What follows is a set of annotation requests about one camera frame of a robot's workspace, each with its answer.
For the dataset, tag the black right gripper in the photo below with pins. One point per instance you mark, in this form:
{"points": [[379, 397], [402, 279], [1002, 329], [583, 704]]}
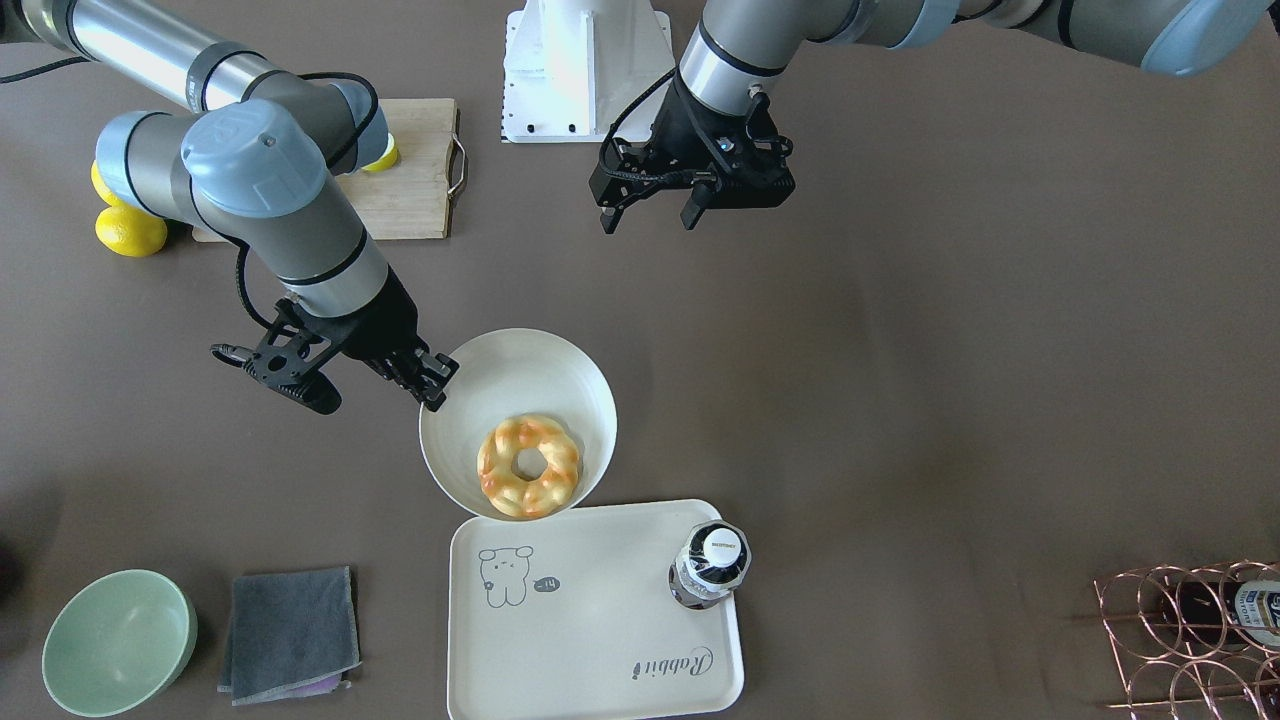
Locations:
{"points": [[385, 322]]}

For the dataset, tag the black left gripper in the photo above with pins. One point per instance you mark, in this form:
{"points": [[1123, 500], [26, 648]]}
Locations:
{"points": [[678, 133]]}

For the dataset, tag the white round plate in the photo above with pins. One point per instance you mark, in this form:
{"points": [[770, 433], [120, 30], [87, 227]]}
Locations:
{"points": [[511, 372]]}

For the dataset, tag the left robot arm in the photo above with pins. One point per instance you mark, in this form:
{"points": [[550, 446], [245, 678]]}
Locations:
{"points": [[739, 45]]}

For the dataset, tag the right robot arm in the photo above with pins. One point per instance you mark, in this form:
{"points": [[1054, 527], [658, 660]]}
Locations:
{"points": [[255, 160]]}

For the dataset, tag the twisted glazed donut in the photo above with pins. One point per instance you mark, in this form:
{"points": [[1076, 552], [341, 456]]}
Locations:
{"points": [[508, 491]]}

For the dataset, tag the cream rabbit tray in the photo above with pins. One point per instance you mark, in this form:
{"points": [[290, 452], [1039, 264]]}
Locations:
{"points": [[571, 617]]}

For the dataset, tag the dark tea bottle on tray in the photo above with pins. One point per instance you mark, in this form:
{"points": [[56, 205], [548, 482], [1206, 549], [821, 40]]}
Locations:
{"points": [[710, 565]]}

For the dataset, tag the wooden cutting board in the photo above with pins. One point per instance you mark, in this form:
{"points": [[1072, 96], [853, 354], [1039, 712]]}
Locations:
{"points": [[414, 199]]}

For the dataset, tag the half lemon slice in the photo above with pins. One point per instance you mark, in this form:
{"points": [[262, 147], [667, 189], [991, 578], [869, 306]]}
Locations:
{"points": [[389, 159]]}

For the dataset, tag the grey folded cloth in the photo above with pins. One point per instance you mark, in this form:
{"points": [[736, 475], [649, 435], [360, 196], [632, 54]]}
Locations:
{"points": [[291, 635]]}

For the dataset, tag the lower yellow lemon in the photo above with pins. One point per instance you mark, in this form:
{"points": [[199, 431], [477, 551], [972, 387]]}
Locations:
{"points": [[130, 232]]}

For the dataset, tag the yellow lemon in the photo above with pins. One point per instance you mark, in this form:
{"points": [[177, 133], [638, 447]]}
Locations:
{"points": [[101, 188], [130, 232]]}

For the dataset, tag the upper yellow lemon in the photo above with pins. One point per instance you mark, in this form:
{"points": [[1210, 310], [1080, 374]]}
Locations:
{"points": [[101, 188]]}

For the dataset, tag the green bowl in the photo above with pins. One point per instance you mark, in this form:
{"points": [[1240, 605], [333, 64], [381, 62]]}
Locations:
{"points": [[120, 641]]}

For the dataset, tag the dark bottle in rack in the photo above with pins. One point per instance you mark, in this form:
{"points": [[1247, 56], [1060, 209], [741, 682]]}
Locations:
{"points": [[1230, 615]]}

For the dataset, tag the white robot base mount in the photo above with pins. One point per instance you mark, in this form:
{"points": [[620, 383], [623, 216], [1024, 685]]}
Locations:
{"points": [[571, 67]]}

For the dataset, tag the copper wire bottle rack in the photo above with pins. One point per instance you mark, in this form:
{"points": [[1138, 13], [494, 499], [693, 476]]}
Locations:
{"points": [[1165, 677]]}

